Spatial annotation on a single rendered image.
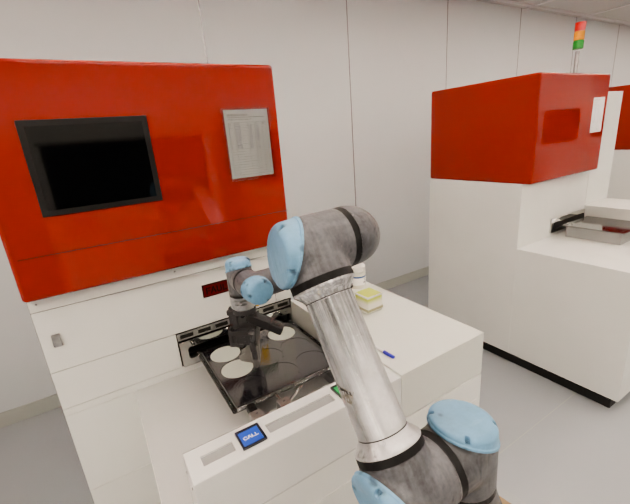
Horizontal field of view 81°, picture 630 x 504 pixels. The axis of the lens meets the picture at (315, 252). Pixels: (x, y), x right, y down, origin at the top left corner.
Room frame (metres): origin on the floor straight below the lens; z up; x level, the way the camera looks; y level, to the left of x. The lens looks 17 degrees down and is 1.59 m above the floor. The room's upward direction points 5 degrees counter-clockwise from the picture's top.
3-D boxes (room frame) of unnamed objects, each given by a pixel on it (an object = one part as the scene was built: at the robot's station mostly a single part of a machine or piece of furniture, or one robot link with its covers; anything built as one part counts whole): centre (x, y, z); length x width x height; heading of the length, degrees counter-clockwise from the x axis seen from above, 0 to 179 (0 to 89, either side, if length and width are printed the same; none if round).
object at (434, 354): (1.20, -0.19, 0.89); 0.62 x 0.35 x 0.14; 31
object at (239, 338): (1.03, 0.23, 1.05); 0.09 x 0.08 x 0.12; 88
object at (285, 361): (1.09, 0.19, 0.90); 0.34 x 0.34 x 0.01; 31
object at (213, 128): (1.45, 0.63, 1.52); 0.81 x 0.75 x 0.60; 121
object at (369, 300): (1.24, -0.18, 1.00); 0.07 x 0.07 x 0.07; 33
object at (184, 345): (1.26, 0.31, 0.89); 0.44 x 0.02 x 0.10; 121
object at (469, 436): (0.52, -0.23, 1.05); 0.13 x 0.12 x 0.14; 121
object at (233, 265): (1.03, 0.23, 1.21); 0.09 x 0.08 x 0.11; 31
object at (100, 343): (1.18, 0.47, 1.02); 0.81 x 0.03 x 0.40; 121
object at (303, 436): (0.74, 0.06, 0.89); 0.55 x 0.09 x 0.14; 121
